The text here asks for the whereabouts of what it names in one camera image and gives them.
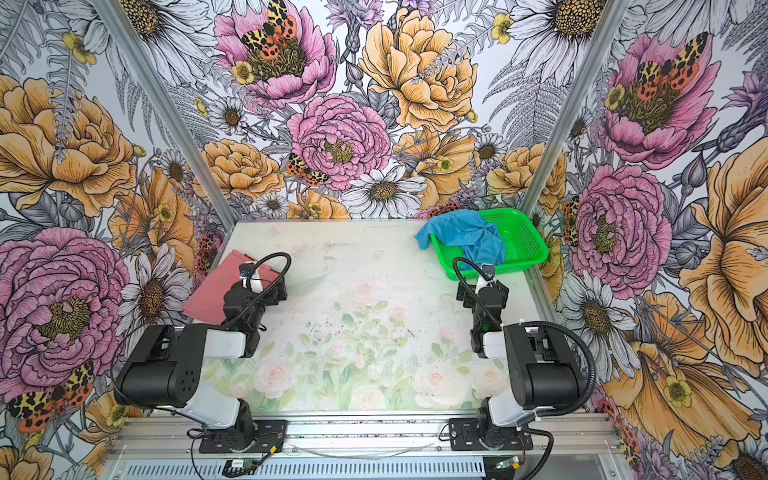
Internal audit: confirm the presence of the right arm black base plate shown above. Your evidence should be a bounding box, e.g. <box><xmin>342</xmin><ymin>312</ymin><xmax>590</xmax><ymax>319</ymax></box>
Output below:
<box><xmin>448</xmin><ymin>418</ymin><xmax>533</xmax><ymax>452</ymax></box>

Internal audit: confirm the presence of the green plastic basket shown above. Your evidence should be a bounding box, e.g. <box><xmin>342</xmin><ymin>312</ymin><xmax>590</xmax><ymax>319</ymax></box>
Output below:
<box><xmin>429</xmin><ymin>208</ymin><xmax>549</xmax><ymax>281</ymax></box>

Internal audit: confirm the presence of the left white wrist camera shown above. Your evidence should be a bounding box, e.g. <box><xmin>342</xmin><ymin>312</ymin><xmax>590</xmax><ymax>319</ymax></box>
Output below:
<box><xmin>238</xmin><ymin>262</ymin><xmax>264</xmax><ymax>293</ymax></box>

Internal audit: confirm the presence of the right black corrugated cable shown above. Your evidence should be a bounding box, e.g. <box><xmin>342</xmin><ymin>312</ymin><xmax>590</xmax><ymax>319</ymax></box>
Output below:
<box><xmin>452</xmin><ymin>257</ymin><xmax>598</xmax><ymax>418</ymax></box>

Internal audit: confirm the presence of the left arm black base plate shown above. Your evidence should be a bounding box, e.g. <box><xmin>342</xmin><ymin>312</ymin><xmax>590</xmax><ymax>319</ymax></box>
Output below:
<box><xmin>199</xmin><ymin>420</ymin><xmax>288</xmax><ymax>455</ymax></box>

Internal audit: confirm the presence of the folded red t shirt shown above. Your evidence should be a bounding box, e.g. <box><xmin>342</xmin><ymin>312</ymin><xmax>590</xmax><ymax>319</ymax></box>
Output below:
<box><xmin>183</xmin><ymin>250</ymin><xmax>279</xmax><ymax>329</ymax></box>

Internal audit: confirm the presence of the black corrugated cable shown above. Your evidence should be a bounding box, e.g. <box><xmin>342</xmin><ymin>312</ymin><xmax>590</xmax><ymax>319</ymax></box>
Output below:
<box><xmin>452</xmin><ymin>257</ymin><xmax>598</xmax><ymax>418</ymax></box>
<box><xmin>230</xmin><ymin>251</ymin><xmax>293</xmax><ymax>328</ymax></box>

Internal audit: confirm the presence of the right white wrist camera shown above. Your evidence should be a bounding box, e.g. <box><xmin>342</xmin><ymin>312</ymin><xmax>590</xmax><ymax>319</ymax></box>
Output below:
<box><xmin>478</xmin><ymin>263</ymin><xmax>496</xmax><ymax>287</ymax></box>

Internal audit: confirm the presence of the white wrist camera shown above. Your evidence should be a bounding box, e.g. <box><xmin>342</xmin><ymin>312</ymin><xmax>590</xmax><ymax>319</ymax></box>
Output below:
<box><xmin>238</xmin><ymin>262</ymin><xmax>264</xmax><ymax>293</ymax></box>
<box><xmin>478</xmin><ymin>263</ymin><xmax>496</xmax><ymax>287</ymax></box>

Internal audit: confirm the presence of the right aluminium corner post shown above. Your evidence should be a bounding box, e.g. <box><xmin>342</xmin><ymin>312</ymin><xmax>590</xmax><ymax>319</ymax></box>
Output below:
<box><xmin>520</xmin><ymin>0</ymin><xmax>631</xmax><ymax>215</ymax></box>

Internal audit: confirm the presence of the blue t shirt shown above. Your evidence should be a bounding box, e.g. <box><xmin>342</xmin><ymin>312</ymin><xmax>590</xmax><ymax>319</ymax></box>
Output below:
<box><xmin>415</xmin><ymin>210</ymin><xmax>506</xmax><ymax>266</ymax></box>

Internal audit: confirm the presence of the small green circuit board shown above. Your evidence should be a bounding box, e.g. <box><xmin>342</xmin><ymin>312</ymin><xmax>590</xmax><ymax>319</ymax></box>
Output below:
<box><xmin>495</xmin><ymin>456</ymin><xmax>521</xmax><ymax>470</ymax></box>

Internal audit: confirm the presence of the white slotted cable duct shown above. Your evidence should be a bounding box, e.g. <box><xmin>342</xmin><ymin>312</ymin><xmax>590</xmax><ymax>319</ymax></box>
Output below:
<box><xmin>112</xmin><ymin>456</ymin><xmax>486</xmax><ymax>479</ymax></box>

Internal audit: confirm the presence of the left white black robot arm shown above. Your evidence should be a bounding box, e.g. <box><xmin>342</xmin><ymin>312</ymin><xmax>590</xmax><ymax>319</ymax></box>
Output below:
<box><xmin>113</xmin><ymin>277</ymin><xmax>287</xmax><ymax>451</ymax></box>

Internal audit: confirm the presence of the left black corrugated cable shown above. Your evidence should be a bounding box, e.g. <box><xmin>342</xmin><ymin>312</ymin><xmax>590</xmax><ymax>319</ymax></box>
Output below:
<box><xmin>230</xmin><ymin>251</ymin><xmax>293</xmax><ymax>328</ymax></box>

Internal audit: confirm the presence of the left aluminium corner post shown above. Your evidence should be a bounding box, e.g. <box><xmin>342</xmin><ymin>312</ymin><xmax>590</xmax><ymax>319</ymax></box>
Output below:
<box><xmin>94</xmin><ymin>1</ymin><xmax>237</xmax><ymax>231</ymax></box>

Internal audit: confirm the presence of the aluminium corner post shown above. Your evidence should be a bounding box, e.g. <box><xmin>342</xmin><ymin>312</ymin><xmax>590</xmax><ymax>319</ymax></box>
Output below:
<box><xmin>94</xmin><ymin>1</ymin><xmax>237</xmax><ymax>231</ymax></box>
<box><xmin>520</xmin><ymin>0</ymin><xmax>631</xmax><ymax>215</ymax></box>

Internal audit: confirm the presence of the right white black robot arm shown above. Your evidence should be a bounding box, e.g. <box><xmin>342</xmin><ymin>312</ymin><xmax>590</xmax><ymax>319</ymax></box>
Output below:
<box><xmin>449</xmin><ymin>281</ymin><xmax>597</xmax><ymax>451</ymax></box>

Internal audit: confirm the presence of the aluminium front rail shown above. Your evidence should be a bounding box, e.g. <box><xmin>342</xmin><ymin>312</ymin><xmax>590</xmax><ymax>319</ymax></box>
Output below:
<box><xmin>108</xmin><ymin>410</ymin><xmax>620</xmax><ymax>461</ymax></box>

